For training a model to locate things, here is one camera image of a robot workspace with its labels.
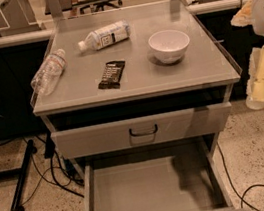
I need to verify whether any black rxbar chocolate bar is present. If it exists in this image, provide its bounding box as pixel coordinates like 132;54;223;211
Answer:
98;60;126;90

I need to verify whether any grey drawer cabinet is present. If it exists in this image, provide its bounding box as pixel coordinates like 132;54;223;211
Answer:
16;0;264;211

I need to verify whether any open grey middle drawer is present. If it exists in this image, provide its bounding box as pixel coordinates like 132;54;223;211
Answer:
84;141;249;211

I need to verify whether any grey top drawer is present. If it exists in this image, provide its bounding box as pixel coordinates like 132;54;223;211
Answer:
51;102;232;159

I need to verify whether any white ceramic bowl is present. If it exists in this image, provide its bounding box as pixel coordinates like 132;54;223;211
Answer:
148;29;190;64

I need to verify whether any white labelled drink bottle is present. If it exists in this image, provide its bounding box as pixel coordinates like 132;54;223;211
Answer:
77;20;130;52

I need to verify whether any clear plastic water bottle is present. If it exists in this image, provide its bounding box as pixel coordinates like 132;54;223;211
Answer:
31;49;66;96

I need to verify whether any black stand leg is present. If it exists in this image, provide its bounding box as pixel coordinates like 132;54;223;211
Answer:
10;139;37;211

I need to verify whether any black floor cable right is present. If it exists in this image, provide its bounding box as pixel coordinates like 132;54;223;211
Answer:
216;134;264;211

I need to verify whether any black drawer handle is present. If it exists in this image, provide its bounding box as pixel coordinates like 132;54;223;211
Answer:
128;124;159;137

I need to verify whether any black floor cables left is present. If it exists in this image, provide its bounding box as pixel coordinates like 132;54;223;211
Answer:
0;127;90;211

